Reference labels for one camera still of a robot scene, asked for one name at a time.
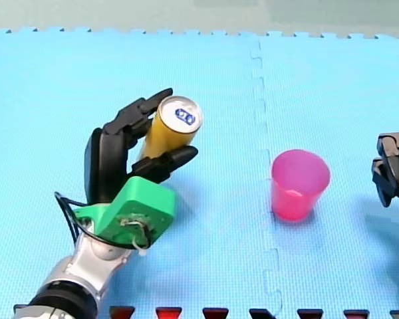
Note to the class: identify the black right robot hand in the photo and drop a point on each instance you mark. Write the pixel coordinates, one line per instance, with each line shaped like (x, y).
(394, 166)

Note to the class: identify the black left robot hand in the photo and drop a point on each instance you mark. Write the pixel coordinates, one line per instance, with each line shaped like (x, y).
(104, 156)

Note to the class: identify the yellow drink can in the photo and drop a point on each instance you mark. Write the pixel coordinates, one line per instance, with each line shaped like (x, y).
(168, 131)

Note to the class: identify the pink plastic cup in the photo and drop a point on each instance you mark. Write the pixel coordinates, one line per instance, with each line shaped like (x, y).
(297, 186)

